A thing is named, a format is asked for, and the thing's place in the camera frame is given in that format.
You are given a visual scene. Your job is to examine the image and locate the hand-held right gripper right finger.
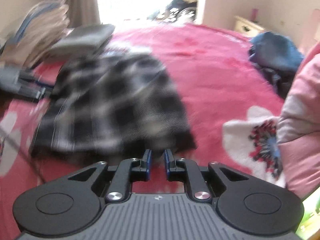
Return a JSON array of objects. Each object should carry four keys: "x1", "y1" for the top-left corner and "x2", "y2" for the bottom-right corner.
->
[{"x1": 163, "y1": 149, "x2": 250, "y2": 203}]

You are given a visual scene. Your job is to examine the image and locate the blue garment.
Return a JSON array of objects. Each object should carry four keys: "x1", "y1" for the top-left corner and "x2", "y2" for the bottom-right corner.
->
[{"x1": 247, "y1": 31, "x2": 306, "y2": 75}]

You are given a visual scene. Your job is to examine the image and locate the wheelchair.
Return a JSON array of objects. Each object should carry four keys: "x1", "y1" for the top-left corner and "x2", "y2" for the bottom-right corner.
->
[{"x1": 149, "y1": 0, "x2": 200, "y2": 23}]

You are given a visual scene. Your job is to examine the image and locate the brown curtain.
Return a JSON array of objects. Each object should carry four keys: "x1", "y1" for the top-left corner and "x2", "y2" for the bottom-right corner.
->
[{"x1": 58, "y1": 0, "x2": 101, "y2": 28}]

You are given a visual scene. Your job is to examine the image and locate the grey folded garment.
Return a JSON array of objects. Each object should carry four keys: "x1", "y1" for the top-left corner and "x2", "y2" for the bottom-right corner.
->
[{"x1": 49, "y1": 24, "x2": 116, "y2": 56}]

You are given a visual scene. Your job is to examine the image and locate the dark grey garment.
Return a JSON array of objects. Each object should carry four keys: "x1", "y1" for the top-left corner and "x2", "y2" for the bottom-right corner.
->
[{"x1": 260, "y1": 67, "x2": 297, "y2": 98}]

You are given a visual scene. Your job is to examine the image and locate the pink padded jacket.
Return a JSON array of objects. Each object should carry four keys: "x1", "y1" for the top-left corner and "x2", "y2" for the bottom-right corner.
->
[{"x1": 276, "y1": 42, "x2": 320, "y2": 198}]

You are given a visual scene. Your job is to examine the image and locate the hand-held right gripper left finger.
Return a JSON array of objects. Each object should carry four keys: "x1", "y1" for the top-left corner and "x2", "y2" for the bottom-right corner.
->
[{"x1": 67, "y1": 149, "x2": 152, "y2": 203}]

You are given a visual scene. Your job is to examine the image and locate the black white plaid shirt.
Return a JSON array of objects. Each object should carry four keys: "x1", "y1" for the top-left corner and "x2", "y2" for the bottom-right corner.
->
[{"x1": 29, "y1": 52, "x2": 198, "y2": 161}]

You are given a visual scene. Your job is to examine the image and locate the cream nightstand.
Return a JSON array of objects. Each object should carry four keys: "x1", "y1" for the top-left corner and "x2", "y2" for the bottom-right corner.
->
[{"x1": 233, "y1": 15, "x2": 266, "y2": 37}]

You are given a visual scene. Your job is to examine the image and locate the blue grey folded pants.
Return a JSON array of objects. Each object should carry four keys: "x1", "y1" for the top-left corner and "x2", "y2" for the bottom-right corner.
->
[{"x1": 0, "y1": 64, "x2": 55, "y2": 101}]

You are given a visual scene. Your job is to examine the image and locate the beige folded clothes stack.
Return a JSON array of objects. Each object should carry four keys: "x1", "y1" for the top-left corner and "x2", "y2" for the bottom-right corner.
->
[{"x1": 0, "y1": 0, "x2": 71, "y2": 68}]

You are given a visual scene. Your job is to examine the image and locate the pink floral blanket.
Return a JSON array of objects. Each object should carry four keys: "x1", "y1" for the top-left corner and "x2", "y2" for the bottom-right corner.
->
[{"x1": 0, "y1": 22, "x2": 288, "y2": 239}]

